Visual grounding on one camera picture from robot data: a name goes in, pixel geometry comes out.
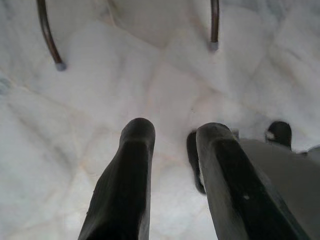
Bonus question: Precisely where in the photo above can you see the robot black left foot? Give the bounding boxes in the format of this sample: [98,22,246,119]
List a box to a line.
[186,130,207,195]

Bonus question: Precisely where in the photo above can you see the robot grey leg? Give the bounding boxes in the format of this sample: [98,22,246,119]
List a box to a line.
[231,128,320,240]

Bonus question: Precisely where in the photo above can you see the dark curved metal chair leg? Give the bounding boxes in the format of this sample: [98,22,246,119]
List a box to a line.
[209,0,220,52]
[36,0,68,72]

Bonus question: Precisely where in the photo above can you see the robot black foot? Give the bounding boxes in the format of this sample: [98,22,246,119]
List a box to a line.
[186,130,207,195]
[265,120,293,152]

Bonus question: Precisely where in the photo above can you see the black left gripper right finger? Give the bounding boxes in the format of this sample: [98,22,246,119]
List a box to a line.
[195,122,311,240]

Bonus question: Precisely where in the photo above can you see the robot black right foot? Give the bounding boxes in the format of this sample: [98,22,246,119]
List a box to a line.
[265,120,293,152]

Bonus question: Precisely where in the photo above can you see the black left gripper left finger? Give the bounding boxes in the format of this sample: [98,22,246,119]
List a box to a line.
[77,117,156,240]

